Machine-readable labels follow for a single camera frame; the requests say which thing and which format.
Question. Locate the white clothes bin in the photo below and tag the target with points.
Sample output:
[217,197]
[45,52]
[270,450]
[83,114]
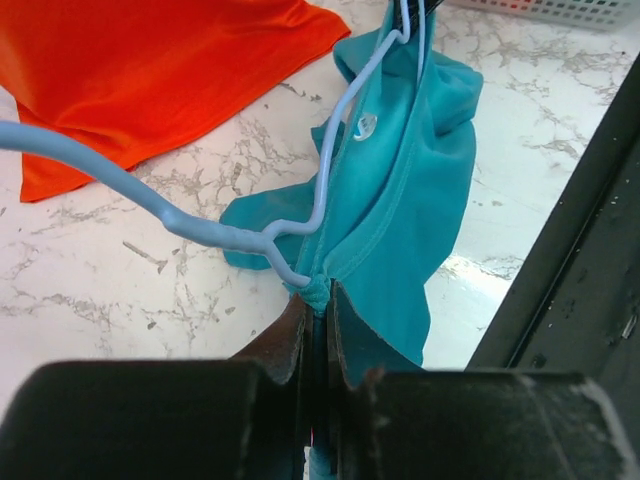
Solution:
[600,15]

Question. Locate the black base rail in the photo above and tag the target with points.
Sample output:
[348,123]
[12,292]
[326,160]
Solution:
[574,305]

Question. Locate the light blue wire hanger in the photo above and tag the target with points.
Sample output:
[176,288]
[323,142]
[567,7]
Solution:
[251,225]

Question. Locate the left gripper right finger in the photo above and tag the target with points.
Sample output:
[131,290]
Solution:
[395,420]

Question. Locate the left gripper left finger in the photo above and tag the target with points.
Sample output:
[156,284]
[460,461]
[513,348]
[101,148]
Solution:
[239,418]

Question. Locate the orange t shirt on hanger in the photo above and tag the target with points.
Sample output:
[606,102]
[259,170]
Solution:
[136,79]

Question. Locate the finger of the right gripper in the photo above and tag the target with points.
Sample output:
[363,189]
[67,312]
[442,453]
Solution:
[408,15]

